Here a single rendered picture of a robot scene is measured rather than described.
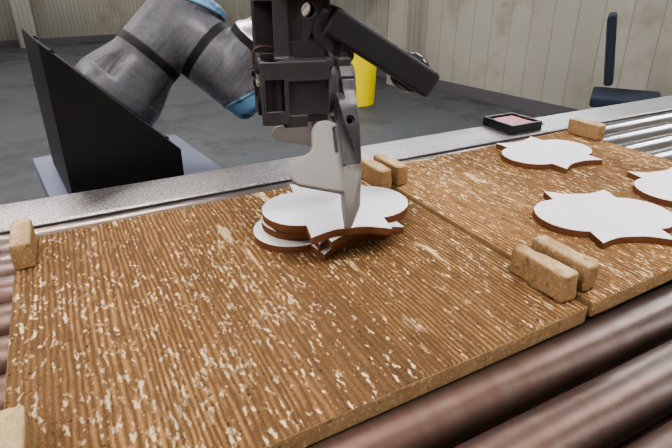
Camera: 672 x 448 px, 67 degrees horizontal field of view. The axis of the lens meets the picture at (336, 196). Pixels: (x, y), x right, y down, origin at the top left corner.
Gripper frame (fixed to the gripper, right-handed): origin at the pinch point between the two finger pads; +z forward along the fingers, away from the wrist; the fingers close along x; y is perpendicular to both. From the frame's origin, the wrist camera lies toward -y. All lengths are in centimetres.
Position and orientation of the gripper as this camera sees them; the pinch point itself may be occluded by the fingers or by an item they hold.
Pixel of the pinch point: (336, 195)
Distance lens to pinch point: 50.6
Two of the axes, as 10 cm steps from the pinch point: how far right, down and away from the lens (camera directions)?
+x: 2.3, 3.9, -8.9
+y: -9.7, 0.9, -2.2
